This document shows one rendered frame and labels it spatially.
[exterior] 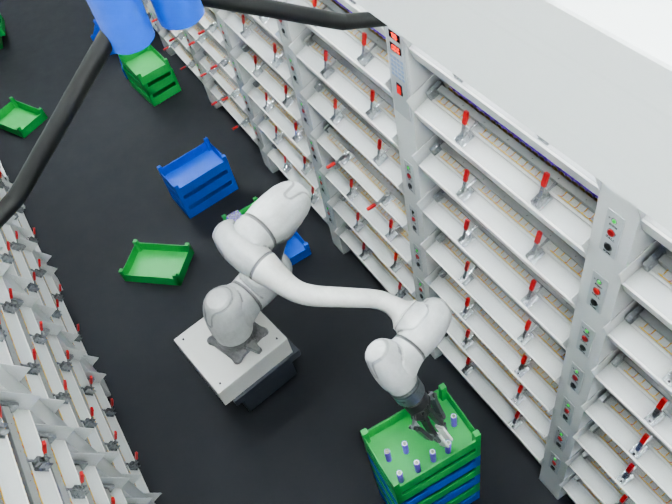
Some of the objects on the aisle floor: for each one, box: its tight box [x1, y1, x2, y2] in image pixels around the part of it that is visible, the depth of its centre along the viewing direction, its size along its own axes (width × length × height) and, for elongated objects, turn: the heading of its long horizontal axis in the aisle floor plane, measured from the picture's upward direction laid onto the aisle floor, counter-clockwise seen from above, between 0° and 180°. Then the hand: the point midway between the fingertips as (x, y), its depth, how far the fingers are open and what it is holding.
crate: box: [118, 239, 194, 286], centre depth 332 cm, size 30×20×8 cm
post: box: [539, 182, 655, 500], centre depth 176 cm, size 20×9×178 cm, turn 129°
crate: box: [284, 232, 311, 266], centre depth 325 cm, size 30×20×8 cm
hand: (442, 436), depth 201 cm, fingers closed, pressing on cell
